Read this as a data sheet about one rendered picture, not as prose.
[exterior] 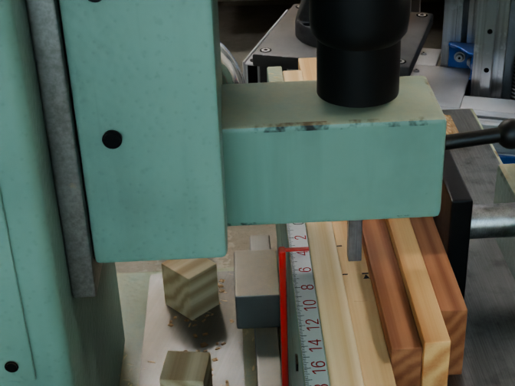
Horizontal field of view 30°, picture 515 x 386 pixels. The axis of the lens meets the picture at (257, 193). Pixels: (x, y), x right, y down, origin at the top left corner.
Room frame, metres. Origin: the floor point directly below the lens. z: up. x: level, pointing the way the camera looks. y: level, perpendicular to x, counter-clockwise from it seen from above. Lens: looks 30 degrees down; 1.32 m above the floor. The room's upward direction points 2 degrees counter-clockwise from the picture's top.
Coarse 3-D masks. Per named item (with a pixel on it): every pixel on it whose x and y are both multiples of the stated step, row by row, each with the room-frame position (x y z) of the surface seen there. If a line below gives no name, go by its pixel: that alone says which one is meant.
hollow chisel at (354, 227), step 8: (352, 224) 0.55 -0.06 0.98; (360, 224) 0.55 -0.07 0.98; (352, 232) 0.55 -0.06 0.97; (360, 232) 0.55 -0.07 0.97; (352, 240) 0.55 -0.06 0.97; (360, 240) 0.55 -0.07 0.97; (352, 248) 0.55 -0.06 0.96; (360, 248) 0.55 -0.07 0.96; (352, 256) 0.55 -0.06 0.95; (360, 256) 0.55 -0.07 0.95
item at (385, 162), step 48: (240, 96) 0.56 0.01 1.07; (288, 96) 0.56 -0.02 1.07; (432, 96) 0.55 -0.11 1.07; (240, 144) 0.51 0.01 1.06; (288, 144) 0.51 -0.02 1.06; (336, 144) 0.51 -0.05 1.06; (384, 144) 0.52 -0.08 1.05; (432, 144) 0.52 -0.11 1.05; (240, 192) 0.51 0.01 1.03; (288, 192) 0.51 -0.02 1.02; (336, 192) 0.52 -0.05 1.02; (384, 192) 0.52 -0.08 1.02; (432, 192) 0.52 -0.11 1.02
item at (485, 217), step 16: (448, 160) 0.60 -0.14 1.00; (448, 176) 0.58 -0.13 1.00; (448, 192) 0.56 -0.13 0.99; (464, 192) 0.56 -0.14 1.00; (448, 208) 0.55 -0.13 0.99; (464, 208) 0.55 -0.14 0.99; (480, 208) 0.59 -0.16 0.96; (496, 208) 0.59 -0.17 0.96; (512, 208) 0.59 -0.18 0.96; (448, 224) 0.55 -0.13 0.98; (464, 224) 0.55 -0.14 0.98; (480, 224) 0.58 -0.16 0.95; (496, 224) 0.58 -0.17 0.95; (512, 224) 0.58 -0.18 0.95; (448, 240) 0.55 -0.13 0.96; (464, 240) 0.55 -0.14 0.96; (448, 256) 0.55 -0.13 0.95; (464, 256) 0.55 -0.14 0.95; (464, 272) 0.55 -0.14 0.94; (464, 288) 0.55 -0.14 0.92
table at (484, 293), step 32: (480, 128) 0.84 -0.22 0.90; (480, 160) 0.78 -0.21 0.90; (480, 192) 0.72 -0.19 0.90; (480, 256) 0.62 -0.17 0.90; (480, 288) 0.58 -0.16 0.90; (512, 288) 0.58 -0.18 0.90; (288, 320) 0.57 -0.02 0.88; (480, 320) 0.54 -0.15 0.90; (512, 320) 0.54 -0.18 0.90; (288, 352) 0.58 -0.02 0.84; (480, 352) 0.50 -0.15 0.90; (512, 352) 0.50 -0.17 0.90; (448, 384) 0.47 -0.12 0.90; (480, 384) 0.47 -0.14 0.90; (512, 384) 0.47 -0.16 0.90
